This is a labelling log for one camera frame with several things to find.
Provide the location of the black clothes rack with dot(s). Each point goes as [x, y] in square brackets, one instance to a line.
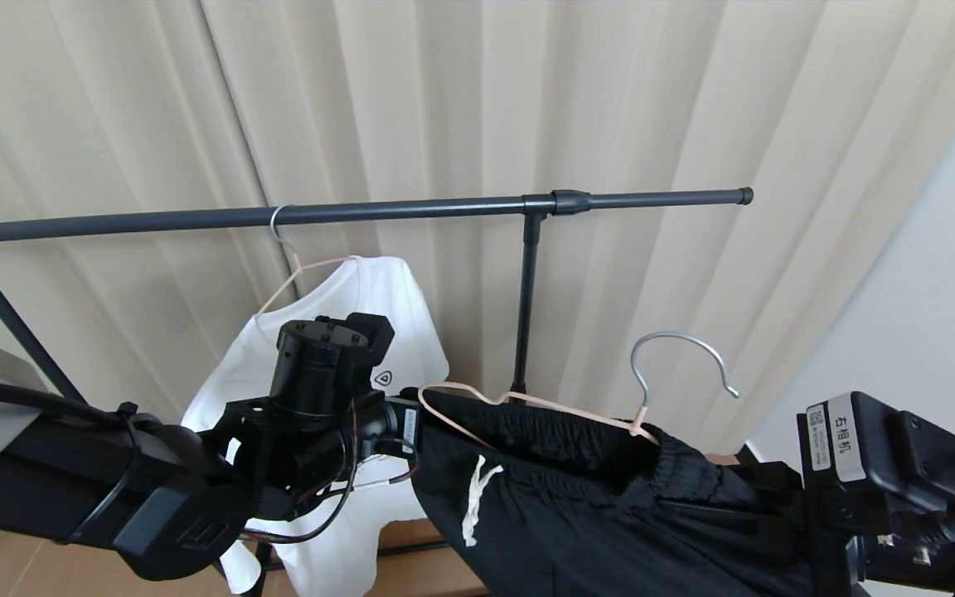
[154, 220]

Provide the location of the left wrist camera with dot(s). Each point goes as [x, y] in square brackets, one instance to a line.
[374, 336]

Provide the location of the beige curtain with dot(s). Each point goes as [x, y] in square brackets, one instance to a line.
[527, 99]

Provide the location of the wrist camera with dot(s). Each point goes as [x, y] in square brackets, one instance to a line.
[900, 464]
[374, 336]

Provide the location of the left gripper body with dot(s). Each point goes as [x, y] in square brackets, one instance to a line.
[390, 427]

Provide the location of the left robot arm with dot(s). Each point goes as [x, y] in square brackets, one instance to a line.
[154, 497]

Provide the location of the pink clothes hanger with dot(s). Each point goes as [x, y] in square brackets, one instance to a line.
[643, 414]
[272, 222]

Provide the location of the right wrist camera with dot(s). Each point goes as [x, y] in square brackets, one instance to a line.
[900, 464]

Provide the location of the white printed t-shirt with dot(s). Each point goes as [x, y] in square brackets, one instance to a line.
[336, 298]

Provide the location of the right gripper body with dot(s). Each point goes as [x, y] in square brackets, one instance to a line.
[826, 547]

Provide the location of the black garment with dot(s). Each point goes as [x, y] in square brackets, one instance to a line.
[569, 514]

